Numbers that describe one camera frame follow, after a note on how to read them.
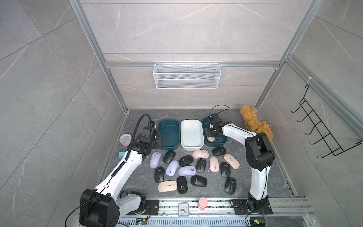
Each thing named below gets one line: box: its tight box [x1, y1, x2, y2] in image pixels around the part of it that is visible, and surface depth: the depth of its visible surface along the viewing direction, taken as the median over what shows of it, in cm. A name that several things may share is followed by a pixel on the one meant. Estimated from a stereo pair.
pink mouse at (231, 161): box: [223, 153, 241, 170], surface depth 91 cm
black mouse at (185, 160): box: [178, 155, 194, 167], surface depth 91 cm
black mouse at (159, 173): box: [154, 166, 165, 184], surface depth 85 cm
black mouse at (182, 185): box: [176, 175, 189, 195], surface depth 81 cm
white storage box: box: [180, 118, 205, 151], surface depth 106 cm
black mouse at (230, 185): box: [224, 176, 237, 195], surface depth 81 cm
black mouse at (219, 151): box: [211, 146, 227, 157], surface depth 95 cm
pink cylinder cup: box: [197, 197, 208, 211], surface depth 70 cm
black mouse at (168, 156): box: [162, 150, 176, 164], surface depth 92 cm
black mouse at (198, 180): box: [190, 174, 208, 188], surface depth 83 cm
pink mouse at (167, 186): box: [157, 180, 178, 193], surface depth 81 cm
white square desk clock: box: [177, 202, 190, 218], surface depth 73 cm
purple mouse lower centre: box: [177, 165, 197, 177], surface depth 86 cm
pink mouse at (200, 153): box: [191, 149, 210, 159], surface depth 94 cm
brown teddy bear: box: [240, 104, 274, 142], surface depth 102 cm
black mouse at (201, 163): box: [195, 157, 207, 174], surface depth 88 cm
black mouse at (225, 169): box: [220, 161, 231, 178], surface depth 87 cm
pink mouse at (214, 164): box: [209, 155, 220, 173], surface depth 87 cm
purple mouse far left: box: [149, 151, 162, 169], surface depth 90 cm
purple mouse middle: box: [165, 159, 180, 177], surface depth 87 cm
